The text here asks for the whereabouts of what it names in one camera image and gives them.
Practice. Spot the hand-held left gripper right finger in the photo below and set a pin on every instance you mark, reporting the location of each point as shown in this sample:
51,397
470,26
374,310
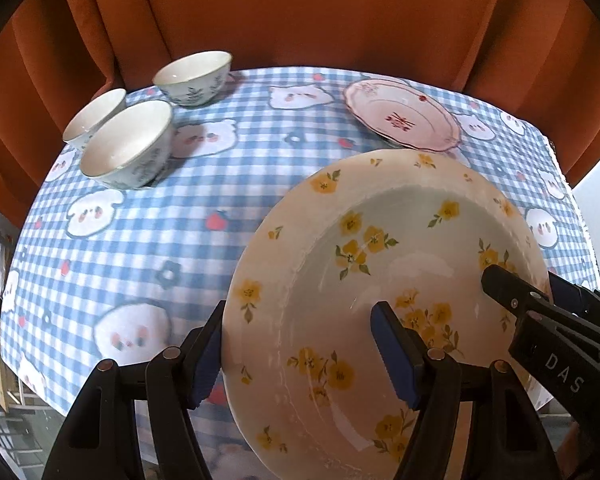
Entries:
395,355

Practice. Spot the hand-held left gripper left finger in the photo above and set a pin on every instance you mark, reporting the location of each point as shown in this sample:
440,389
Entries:
207,360

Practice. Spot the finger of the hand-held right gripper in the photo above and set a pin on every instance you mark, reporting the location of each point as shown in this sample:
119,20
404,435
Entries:
510,287
575,297

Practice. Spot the yellow floral plate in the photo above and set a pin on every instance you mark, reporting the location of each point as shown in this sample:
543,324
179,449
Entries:
330,260

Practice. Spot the pink scalloped plate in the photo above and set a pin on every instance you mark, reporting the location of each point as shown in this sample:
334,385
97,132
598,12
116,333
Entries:
405,105

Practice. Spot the white bowl with leaf print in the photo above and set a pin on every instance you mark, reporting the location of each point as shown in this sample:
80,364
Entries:
90,115
190,72
125,140

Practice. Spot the blue checked tablecloth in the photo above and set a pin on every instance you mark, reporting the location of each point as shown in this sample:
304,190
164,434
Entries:
260,185

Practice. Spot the orange curtain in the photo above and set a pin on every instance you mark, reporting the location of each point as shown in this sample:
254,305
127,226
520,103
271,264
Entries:
305,10

